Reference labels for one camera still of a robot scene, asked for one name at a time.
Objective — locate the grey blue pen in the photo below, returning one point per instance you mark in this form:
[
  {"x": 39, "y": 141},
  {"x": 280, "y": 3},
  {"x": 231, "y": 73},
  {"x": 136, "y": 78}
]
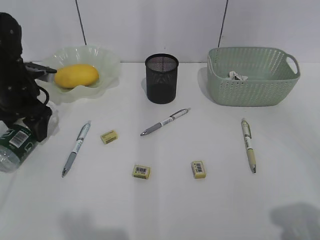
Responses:
[{"x": 79, "y": 141}]

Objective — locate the yellow eraser barcode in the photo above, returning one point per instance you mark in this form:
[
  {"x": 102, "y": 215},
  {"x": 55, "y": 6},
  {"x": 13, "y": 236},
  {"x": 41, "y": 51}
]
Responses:
[
  {"x": 198, "y": 169},
  {"x": 141, "y": 171}
]

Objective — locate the waste paper ball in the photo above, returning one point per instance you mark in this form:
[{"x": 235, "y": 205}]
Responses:
[{"x": 233, "y": 75}]

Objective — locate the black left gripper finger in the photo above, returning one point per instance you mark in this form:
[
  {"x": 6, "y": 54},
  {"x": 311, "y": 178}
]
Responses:
[{"x": 38, "y": 126}]

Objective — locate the black mesh pen holder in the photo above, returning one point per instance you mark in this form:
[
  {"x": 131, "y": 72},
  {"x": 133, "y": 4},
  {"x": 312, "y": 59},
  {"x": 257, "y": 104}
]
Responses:
[{"x": 161, "y": 78}]

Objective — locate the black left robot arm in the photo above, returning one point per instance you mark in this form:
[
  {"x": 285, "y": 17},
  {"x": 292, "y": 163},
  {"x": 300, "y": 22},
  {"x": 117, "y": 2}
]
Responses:
[{"x": 10, "y": 41}]

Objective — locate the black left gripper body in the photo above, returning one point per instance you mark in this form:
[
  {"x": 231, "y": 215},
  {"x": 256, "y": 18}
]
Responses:
[{"x": 18, "y": 89}]

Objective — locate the yellow mango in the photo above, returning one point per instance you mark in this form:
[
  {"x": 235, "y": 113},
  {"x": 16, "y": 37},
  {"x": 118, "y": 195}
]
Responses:
[{"x": 75, "y": 75}]

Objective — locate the translucent green wavy plate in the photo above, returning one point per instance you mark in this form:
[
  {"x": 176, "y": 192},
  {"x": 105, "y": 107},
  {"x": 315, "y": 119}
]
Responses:
[{"x": 106, "y": 62}]

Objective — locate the yellow eraser barcode right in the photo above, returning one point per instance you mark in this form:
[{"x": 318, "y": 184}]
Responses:
[{"x": 198, "y": 169}]

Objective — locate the green plastic woven basket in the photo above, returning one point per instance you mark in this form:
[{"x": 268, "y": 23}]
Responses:
[{"x": 272, "y": 74}]

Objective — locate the beige white pen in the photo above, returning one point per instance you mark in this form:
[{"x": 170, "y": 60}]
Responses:
[{"x": 246, "y": 131}]

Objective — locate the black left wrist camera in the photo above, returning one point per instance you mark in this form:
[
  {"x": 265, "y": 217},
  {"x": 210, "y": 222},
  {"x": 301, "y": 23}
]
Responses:
[{"x": 40, "y": 72}]

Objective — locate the yellow eraser upper left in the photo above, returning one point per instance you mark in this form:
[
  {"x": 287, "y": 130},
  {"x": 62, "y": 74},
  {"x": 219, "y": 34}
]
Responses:
[{"x": 109, "y": 137}]

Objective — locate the grey white pen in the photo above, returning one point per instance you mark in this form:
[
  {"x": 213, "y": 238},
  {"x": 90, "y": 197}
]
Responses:
[{"x": 166, "y": 121}]

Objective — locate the clear water bottle green label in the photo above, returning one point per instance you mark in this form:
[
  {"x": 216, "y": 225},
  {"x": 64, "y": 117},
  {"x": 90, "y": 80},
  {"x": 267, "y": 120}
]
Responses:
[{"x": 16, "y": 143}]

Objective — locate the yellow eraser barcode middle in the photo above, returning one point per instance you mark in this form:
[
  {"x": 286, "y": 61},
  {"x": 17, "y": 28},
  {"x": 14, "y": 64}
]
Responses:
[{"x": 141, "y": 171}]

